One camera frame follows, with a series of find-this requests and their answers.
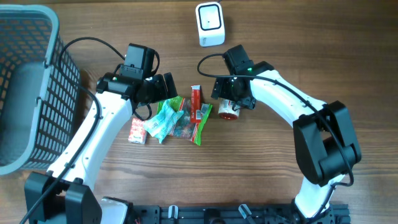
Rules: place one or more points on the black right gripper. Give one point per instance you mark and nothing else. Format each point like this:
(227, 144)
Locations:
(222, 89)

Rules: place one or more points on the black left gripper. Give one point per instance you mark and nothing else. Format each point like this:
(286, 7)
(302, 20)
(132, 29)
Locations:
(162, 93)

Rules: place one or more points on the red snack bar wrapper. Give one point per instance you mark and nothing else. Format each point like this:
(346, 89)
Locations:
(195, 115)

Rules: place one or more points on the green lid jar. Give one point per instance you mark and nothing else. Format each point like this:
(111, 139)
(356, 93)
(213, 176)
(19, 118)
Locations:
(228, 110)

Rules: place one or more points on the teal white tissue pack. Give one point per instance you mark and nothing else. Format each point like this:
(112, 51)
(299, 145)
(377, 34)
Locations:
(161, 124)

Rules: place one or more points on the green candy bag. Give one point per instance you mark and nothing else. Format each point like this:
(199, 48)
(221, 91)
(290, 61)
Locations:
(184, 128)

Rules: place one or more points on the red white small box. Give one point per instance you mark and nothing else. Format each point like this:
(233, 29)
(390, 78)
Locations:
(137, 132)

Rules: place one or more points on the grey plastic shopping basket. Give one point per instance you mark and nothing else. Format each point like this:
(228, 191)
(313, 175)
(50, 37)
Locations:
(38, 92)

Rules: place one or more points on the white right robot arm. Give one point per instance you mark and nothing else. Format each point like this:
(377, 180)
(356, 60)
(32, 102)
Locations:
(326, 145)

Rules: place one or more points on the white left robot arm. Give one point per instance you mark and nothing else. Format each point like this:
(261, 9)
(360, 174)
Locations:
(64, 194)

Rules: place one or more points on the white barcode scanner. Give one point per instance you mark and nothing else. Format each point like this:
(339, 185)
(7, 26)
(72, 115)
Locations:
(210, 24)

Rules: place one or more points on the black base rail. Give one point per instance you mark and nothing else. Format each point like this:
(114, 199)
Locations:
(266, 214)

